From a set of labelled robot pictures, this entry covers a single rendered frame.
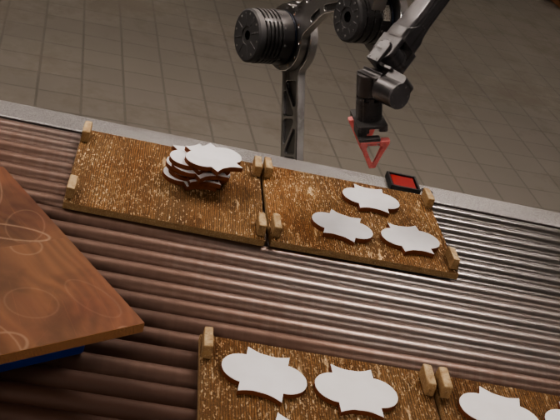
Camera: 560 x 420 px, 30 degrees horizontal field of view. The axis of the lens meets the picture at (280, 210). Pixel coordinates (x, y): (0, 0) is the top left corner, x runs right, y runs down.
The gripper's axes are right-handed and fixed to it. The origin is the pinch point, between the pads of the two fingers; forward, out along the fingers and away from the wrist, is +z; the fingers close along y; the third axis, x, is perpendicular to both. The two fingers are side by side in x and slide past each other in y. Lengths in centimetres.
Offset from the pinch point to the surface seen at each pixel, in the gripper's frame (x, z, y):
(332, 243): -11.5, 9.7, 20.8
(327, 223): -11.4, 8.4, 14.6
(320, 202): -11.1, 9.4, 2.9
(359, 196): -1.5, 10.8, -1.0
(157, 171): -46.6, -0.2, 1.1
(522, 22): 233, 162, -538
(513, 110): 159, 146, -340
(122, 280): -54, 1, 43
